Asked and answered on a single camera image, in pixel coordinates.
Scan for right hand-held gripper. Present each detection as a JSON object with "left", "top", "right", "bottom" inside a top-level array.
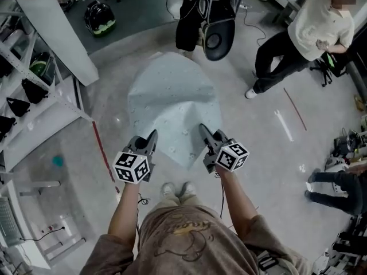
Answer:
[{"left": 198, "top": 123, "right": 251, "bottom": 174}]

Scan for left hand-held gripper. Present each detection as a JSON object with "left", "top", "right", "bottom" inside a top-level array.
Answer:
[{"left": 112, "top": 129, "right": 159, "bottom": 186}]

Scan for light blue floral tablecloth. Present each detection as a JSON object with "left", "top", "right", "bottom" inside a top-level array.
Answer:
[{"left": 127, "top": 51, "right": 223, "bottom": 171}]

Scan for person's right forearm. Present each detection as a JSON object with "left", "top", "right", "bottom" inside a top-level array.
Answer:
[{"left": 214, "top": 164, "right": 260, "bottom": 233}]

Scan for person's left forearm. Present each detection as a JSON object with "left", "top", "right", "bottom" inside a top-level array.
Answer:
[{"left": 107, "top": 179, "right": 144, "bottom": 239}]

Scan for person's left white shoe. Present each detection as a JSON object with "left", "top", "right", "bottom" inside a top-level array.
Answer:
[{"left": 160, "top": 182, "right": 176, "bottom": 198}]

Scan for person's white shoe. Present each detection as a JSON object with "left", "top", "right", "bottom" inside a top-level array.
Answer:
[
  {"left": 160, "top": 182, "right": 176, "bottom": 198},
  {"left": 181, "top": 181, "right": 197, "bottom": 196}
]

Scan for person's right white shoe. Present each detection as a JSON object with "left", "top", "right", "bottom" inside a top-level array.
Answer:
[{"left": 181, "top": 181, "right": 197, "bottom": 196}]

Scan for person's beige trousers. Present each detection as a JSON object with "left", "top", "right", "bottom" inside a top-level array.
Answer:
[{"left": 148, "top": 192, "right": 205, "bottom": 212}]

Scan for thin red stick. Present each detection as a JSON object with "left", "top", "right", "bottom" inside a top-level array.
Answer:
[{"left": 283, "top": 87, "right": 308, "bottom": 132}]

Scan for person's brown printed shirt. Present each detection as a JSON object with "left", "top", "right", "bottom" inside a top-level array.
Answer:
[{"left": 87, "top": 204, "right": 313, "bottom": 275}]

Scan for white metal shelf rack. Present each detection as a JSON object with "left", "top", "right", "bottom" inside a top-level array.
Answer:
[{"left": 0, "top": 9, "right": 96, "bottom": 172}]

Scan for black bag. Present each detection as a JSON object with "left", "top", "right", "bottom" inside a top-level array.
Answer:
[
  {"left": 21, "top": 78, "right": 50, "bottom": 105},
  {"left": 0, "top": 115, "right": 17, "bottom": 142},
  {"left": 6, "top": 97, "right": 31, "bottom": 118}
]

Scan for white power strip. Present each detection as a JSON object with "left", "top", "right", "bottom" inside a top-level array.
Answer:
[{"left": 40, "top": 223, "right": 67, "bottom": 234}]

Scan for green helmet in black case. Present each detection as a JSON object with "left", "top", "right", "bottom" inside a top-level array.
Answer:
[{"left": 29, "top": 51, "right": 56, "bottom": 86}]

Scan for black and green helmet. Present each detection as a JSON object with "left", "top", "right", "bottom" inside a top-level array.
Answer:
[{"left": 84, "top": 0, "right": 117, "bottom": 38}]

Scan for white desk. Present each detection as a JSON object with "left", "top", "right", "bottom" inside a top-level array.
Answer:
[{"left": 0, "top": 178, "right": 87, "bottom": 270}]

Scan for pile of electronic equipment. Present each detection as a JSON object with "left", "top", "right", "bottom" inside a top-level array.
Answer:
[{"left": 325, "top": 127, "right": 367, "bottom": 167}]

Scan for black and green swivel chair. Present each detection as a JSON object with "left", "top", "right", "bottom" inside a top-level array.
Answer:
[{"left": 309, "top": 51, "right": 349, "bottom": 88}]

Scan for white slanted column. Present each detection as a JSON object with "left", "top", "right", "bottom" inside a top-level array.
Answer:
[{"left": 7, "top": 0, "right": 100, "bottom": 87}]

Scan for white keyboard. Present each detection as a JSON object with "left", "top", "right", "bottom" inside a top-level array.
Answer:
[{"left": 0, "top": 196, "right": 21, "bottom": 248}]

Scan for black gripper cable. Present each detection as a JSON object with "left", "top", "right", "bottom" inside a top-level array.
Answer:
[
  {"left": 136, "top": 192, "right": 150, "bottom": 236},
  {"left": 214, "top": 172, "right": 227, "bottom": 219}
]

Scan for black strap with white print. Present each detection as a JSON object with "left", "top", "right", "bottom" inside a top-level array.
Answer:
[{"left": 256, "top": 250, "right": 279, "bottom": 272}]

